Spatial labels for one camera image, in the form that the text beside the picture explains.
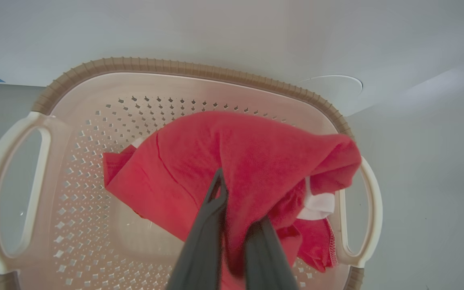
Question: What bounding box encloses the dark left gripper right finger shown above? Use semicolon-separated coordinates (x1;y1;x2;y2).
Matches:
244;220;299;290

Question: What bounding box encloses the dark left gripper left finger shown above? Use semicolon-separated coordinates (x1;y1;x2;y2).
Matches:
167;168;228;290

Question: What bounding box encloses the red and white garment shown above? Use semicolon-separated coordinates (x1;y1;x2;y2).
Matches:
103;111;362;290

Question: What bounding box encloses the cream laundry basket brown rim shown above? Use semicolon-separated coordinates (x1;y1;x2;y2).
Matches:
0;56;383;290

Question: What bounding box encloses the white front-load washing machine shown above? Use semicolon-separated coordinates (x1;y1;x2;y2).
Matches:
0;0;464;117

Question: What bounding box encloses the round white filter cover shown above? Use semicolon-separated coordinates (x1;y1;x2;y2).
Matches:
296;75;364;103

